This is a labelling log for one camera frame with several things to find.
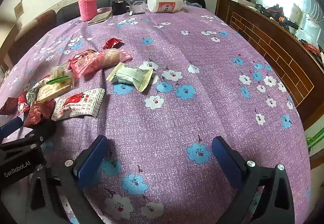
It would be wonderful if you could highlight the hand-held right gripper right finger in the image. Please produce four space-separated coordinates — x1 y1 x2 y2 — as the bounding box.
211 136 295 224

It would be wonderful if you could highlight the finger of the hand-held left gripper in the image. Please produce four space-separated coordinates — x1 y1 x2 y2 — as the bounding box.
0 117 23 138
0 120 56 155

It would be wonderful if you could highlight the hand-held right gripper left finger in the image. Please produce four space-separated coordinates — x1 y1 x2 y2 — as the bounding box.
25 135 110 224

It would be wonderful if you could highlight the dark red snack packet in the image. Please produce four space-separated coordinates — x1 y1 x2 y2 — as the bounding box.
0 97 19 115
23 99 56 128

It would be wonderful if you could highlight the bright red snack packet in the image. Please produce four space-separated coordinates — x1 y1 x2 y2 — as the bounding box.
16 91 31 115

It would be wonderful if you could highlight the beige snack packet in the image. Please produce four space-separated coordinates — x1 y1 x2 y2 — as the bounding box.
37 83 72 101

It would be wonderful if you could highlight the white red snack packet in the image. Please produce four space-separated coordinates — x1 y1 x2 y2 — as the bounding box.
51 88 105 121

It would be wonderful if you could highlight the clear green label snack packet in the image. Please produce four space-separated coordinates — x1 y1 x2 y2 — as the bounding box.
49 63 75 86

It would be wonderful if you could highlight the red pink snack packet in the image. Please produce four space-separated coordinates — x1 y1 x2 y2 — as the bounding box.
69 50 107 78

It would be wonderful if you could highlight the green white snack packet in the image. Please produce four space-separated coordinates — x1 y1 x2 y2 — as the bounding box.
106 62 153 93

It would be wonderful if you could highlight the red candy packet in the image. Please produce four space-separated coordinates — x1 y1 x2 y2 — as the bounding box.
102 38 122 49

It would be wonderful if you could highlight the purple floral tablecloth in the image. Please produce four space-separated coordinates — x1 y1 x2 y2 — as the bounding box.
0 6 312 224

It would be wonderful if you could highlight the green striped white box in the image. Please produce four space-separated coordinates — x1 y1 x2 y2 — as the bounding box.
305 127 324 156

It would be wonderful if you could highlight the brown wooden chair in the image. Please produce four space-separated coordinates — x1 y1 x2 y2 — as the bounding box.
7 10 56 67

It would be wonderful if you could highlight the dark sofa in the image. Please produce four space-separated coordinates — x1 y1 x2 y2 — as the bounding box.
56 0 206 25

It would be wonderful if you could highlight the wooden partition cabinet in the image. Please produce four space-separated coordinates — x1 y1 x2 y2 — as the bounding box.
215 0 324 131

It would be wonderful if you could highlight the pink bottle with knitted sleeve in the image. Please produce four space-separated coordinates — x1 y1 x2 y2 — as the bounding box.
78 0 99 22

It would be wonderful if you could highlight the small black device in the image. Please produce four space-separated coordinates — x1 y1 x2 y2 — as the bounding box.
111 0 127 15

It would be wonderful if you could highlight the red black tool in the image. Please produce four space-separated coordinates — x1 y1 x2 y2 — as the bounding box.
267 5 297 32

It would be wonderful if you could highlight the clear plastic bag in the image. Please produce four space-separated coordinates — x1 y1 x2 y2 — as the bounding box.
182 0 203 9

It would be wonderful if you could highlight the clear plastic cup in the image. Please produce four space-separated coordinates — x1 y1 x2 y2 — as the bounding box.
127 0 148 13

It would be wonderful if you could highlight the white plastic bottle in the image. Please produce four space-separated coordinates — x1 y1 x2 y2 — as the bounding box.
147 0 183 14

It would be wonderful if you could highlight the small wall card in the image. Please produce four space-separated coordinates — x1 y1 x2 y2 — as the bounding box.
14 2 25 16

